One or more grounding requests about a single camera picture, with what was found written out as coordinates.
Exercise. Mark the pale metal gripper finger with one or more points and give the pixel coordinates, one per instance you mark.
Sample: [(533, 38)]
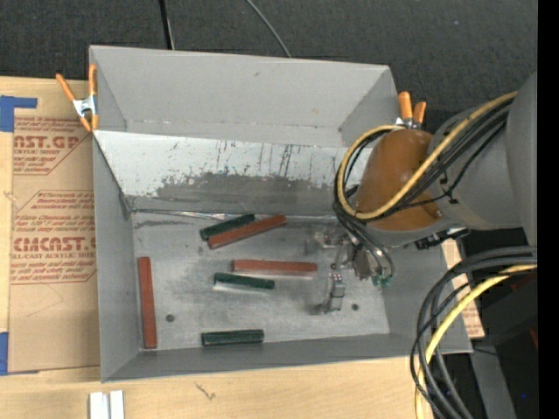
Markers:
[(337, 296), (326, 240)]

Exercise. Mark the red-brown flat block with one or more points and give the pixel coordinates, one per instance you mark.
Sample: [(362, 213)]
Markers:
[(246, 232), (275, 266), (147, 304)]

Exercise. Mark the dark green flat block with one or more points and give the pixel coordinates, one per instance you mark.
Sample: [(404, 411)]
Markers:
[(232, 338), (244, 281), (227, 226)]

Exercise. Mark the grey metal bin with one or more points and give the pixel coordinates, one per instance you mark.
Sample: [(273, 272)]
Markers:
[(244, 103)]

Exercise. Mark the brown cardboard board red print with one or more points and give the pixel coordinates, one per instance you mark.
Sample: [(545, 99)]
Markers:
[(52, 277)]

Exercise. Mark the black cylinder on white bracket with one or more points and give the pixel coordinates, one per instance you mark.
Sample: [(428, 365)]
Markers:
[(436, 239)]

